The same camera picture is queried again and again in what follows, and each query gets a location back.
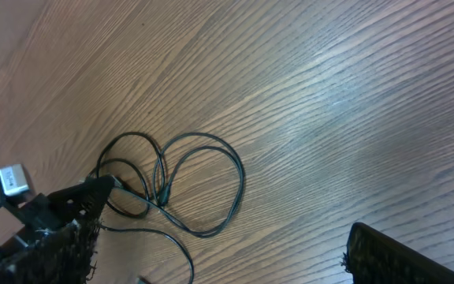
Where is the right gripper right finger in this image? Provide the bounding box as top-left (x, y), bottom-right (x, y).
top-left (341, 222), bottom-right (454, 284)

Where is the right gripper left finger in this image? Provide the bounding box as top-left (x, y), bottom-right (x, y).
top-left (0, 223), bottom-right (100, 284)

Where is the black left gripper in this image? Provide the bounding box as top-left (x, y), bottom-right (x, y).
top-left (1, 176), bottom-right (116, 252)

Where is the black usb cable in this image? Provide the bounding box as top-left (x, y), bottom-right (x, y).
top-left (87, 131), bottom-right (195, 284)
top-left (108, 132), bottom-right (246, 239)

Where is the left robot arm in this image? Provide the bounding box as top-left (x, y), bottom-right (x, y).
top-left (0, 176), bottom-right (117, 282)

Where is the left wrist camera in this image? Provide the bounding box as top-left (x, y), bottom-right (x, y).
top-left (0, 164), bottom-right (33, 207)

